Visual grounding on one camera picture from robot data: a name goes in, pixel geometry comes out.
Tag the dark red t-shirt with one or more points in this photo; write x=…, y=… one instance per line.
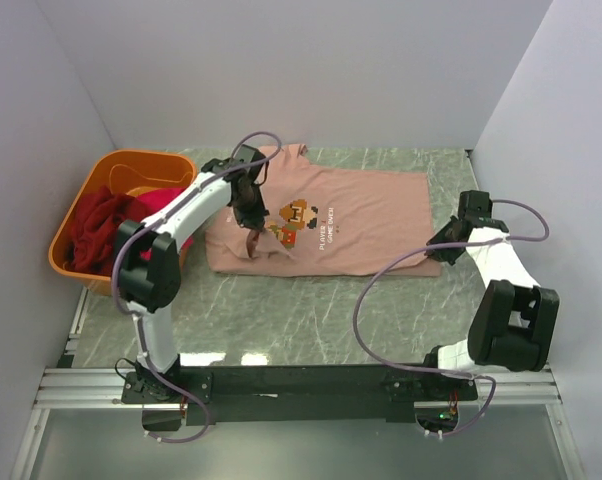
x=94, y=228

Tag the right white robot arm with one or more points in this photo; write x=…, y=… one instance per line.
x=513, y=326

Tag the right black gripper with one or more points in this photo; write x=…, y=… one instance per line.
x=444, y=255

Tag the aluminium rail frame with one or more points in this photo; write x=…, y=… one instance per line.
x=66, y=388

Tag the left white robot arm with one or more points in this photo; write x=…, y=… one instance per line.
x=146, y=274

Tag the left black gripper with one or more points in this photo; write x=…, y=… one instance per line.
x=256, y=219

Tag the dusty pink printed t-shirt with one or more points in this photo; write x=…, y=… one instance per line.
x=325, y=221

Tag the black base beam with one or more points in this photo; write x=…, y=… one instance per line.
x=223, y=394

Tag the magenta t-shirt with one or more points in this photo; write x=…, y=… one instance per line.
x=146, y=202

